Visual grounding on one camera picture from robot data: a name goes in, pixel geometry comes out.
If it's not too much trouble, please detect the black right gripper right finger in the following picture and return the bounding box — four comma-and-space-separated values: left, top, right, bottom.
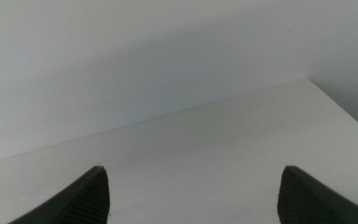
277, 165, 358, 224

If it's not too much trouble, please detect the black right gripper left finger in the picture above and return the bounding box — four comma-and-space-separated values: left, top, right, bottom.
7, 165, 111, 224

